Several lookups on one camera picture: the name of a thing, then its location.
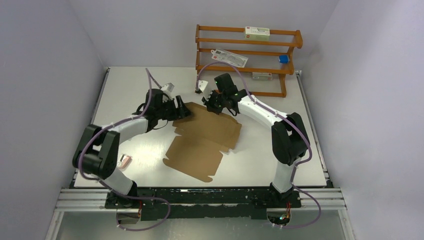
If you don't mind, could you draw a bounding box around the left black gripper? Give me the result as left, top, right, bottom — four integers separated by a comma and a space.
155, 95, 192, 122

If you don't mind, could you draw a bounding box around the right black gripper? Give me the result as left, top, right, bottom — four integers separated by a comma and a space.
201, 88, 227, 116

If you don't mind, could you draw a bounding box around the brown cardboard box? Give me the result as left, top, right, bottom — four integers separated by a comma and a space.
162, 102, 242, 183

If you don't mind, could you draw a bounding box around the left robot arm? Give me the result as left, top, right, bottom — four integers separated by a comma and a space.
72, 89, 192, 208

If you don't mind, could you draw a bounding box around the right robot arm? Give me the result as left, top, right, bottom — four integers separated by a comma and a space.
195, 73, 310, 207

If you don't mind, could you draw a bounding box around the white box lower shelf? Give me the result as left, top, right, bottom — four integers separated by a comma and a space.
251, 72, 273, 81

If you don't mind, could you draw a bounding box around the white green box top shelf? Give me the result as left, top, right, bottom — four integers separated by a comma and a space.
244, 26, 271, 42

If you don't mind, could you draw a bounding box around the white flat package middle shelf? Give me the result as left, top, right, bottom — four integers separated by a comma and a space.
210, 49, 249, 68

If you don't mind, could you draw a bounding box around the orange wooden shelf rack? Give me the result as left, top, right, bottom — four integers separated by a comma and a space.
195, 24, 304, 98

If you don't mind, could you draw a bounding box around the pink white small object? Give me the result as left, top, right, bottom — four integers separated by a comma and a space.
116, 154, 132, 169

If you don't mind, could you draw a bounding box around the blue small cube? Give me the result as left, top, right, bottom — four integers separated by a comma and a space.
278, 54, 291, 64

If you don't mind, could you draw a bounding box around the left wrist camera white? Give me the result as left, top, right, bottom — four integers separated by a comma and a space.
160, 83, 175, 99

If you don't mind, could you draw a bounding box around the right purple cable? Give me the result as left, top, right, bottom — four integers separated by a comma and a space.
195, 61, 323, 230

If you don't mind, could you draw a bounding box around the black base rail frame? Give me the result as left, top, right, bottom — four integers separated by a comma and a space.
54, 185, 347, 223

